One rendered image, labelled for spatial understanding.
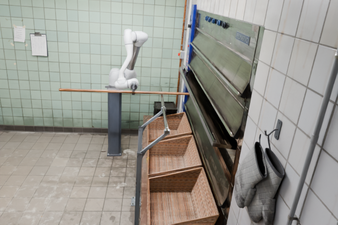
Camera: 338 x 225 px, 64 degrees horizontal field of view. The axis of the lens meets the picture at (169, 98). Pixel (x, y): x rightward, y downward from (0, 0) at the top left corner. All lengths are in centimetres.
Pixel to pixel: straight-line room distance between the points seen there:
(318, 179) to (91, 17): 366
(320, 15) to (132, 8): 328
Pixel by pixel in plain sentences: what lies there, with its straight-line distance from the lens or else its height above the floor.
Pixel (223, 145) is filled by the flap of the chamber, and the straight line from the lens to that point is 168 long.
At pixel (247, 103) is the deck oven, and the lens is 155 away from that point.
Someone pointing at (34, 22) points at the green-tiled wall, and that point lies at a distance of 439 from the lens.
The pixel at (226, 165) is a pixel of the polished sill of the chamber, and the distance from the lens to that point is 189.
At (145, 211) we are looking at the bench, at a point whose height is 58.
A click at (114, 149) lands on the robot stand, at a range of 402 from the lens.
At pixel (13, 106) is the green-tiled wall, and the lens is 487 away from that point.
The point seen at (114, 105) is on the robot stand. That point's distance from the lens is 371.
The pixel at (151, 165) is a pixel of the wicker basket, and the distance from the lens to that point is 283.
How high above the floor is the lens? 220
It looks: 20 degrees down
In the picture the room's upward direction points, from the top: 5 degrees clockwise
